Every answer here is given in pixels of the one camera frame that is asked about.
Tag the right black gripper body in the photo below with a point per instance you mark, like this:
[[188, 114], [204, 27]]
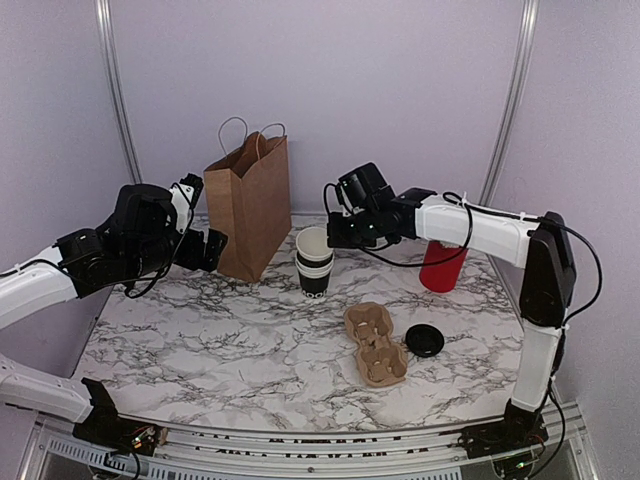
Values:
[[364, 232]]

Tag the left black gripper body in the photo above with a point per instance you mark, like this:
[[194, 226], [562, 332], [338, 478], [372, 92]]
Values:
[[191, 257]]

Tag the black plastic cup lid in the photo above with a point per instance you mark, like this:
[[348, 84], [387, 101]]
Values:
[[424, 340]]

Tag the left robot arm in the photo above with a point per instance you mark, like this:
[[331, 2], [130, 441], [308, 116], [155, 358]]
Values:
[[148, 232]]

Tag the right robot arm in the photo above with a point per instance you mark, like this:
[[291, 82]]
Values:
[[539, 246]]

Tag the stack of paper cups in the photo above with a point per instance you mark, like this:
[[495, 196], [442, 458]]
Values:
[[314, 261]]

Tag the brown paper bag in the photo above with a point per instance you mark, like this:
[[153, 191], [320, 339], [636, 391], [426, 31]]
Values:
[[248, 200]]

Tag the red cylindrical container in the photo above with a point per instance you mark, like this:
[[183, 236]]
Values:
[[447, 262]]

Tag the cardboard cup carrier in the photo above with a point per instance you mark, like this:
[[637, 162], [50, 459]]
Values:
[[381, 361]]

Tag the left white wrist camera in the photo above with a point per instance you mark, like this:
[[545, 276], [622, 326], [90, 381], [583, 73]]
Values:
[[185, 196]]

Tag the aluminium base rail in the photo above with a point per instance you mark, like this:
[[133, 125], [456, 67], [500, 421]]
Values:
[[450, 451]]

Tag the right aluminium frame post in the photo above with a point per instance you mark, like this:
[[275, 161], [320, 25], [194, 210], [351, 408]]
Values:
[[516, 87]]

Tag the aluminium frame post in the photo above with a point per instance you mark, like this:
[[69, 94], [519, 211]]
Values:
[[116, 91], [516, 87]]

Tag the left aluminium frame post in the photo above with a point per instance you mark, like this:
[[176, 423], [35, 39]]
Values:
[[116, 91]]

